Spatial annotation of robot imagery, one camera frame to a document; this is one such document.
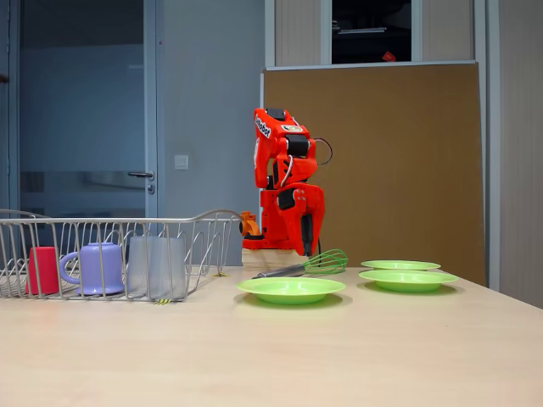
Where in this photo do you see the green whisk with steel handle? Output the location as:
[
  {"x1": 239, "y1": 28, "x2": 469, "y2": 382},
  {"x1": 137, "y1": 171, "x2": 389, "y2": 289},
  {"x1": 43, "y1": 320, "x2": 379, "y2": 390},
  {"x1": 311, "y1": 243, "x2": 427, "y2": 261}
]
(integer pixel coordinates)
[{"x1": 252, "y1": 248, "x2": 349, "y2": 280}]

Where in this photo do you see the smoky translucent plastic cup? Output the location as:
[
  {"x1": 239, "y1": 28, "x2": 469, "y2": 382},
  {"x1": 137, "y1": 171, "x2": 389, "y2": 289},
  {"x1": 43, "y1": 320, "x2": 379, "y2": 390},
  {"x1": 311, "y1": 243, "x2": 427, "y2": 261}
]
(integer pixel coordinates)
[{"x1": 148, "y1": 237, "x2": 187, "y2": 300}]

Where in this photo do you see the pale translucent plastic cup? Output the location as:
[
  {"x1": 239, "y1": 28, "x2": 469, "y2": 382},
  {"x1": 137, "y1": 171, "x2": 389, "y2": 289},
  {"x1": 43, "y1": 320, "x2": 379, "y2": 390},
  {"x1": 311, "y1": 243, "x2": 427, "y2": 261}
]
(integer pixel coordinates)
[{"x1": 126, "y1": 236, "x2": 165, "y2": 298}]

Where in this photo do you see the purple plastic mug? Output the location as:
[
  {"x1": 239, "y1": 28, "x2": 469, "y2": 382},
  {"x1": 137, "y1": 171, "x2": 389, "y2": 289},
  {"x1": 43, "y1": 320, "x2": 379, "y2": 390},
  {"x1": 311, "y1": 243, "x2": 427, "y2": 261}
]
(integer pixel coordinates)
[{"x1": 58, "y1": 242, "x2": 126, "y2": 297}]

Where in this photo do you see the red plastic cup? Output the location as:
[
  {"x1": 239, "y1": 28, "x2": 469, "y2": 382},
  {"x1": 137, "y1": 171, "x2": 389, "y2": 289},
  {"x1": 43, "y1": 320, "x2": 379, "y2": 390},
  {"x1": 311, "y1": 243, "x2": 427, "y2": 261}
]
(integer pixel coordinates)
[{"x1": 25, "y1": 246, "x2": 59, "y2": 295}]

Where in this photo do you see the wooden base block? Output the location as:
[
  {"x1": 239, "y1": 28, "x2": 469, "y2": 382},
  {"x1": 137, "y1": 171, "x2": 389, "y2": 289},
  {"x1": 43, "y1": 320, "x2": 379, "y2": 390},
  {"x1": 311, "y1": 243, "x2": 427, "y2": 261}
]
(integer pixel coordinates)
[{"x1": 241, "y1": 248, "x2": 310, "y2": 271}]

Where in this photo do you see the orange clamp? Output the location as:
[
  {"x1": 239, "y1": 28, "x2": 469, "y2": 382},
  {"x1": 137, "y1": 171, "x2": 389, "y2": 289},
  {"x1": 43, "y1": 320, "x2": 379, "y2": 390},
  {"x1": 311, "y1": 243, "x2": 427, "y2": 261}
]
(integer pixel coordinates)
[{"x1": 238, "y1": 210, "x2": 260, "y2": 237}]

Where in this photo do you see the green plastic plate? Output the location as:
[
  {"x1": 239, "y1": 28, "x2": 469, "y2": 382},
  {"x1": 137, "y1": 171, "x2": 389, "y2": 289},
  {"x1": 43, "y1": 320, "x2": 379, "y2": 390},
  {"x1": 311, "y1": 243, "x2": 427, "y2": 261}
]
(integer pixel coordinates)
[
  {"x1": 358, "y1": 270, "x2": 460, "y2": 293},
  {"x1": 236, "y1": 277, "x2": 346, "y2": 305},
  {"x1": 360, "y1": 259, "x2": 442, "y2": 271}
]

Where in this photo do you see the brown board panel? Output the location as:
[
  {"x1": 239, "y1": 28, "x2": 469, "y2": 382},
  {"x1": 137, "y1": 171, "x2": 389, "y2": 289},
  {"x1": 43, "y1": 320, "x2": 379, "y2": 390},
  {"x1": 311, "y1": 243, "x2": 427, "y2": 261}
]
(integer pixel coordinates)
[{"x1": 259, "y1": 61, "x2": 487, "y2": 287}]

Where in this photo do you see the grey glass door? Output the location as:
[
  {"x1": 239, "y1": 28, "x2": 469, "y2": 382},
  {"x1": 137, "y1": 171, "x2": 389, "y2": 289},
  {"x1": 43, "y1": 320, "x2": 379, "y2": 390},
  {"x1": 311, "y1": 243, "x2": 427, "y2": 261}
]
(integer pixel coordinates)
[{"x1": 8, "y1": 0, "x2": 159, "y2": 220}]

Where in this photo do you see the metal wire dish rack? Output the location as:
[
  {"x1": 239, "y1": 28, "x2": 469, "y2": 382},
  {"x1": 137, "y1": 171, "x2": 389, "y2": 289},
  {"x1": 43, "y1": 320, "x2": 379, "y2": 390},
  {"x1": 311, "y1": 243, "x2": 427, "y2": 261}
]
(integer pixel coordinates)
[{"x1": 0, "y1": 208, "x2": 244, "y2": 303}]

